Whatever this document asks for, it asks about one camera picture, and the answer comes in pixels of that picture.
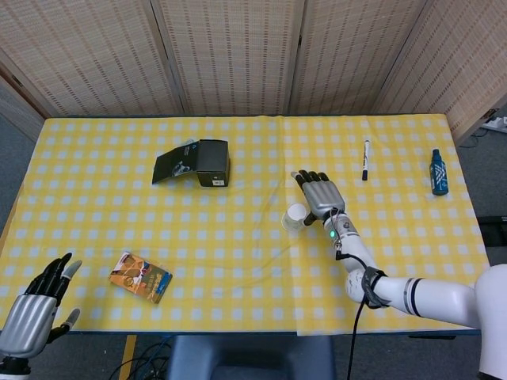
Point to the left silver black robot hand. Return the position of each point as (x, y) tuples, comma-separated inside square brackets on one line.
[(27, 320)]

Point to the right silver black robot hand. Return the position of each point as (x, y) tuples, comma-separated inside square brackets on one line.
[(322, 196)]

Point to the white paper cup green print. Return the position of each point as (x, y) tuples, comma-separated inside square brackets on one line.
[(296, 211)]

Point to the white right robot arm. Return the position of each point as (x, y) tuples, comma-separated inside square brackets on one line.
[(431, 295)]

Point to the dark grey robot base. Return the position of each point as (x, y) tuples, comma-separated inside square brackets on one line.
[(253, 358)]

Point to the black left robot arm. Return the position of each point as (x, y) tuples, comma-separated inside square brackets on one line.
[(14, 370)]

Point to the black and white marker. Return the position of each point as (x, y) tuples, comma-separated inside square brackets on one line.
[(366, 160)]

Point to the yellow floor tape strip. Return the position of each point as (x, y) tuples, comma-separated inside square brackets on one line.
[(127, 356)]

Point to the yellow white checkered tablecloth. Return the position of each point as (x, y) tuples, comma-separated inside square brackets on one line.
[(222, 237)]

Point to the black cardboard box open lid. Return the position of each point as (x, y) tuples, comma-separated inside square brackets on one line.
[(212, 164)]

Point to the dark blue spray bottle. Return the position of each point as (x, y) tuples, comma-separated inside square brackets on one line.
[(439, 174)]

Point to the woven folding screen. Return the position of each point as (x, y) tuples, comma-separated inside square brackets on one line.
[(237, 51)]

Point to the black equipment stand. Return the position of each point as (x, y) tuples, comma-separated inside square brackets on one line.
[(493, 229)]

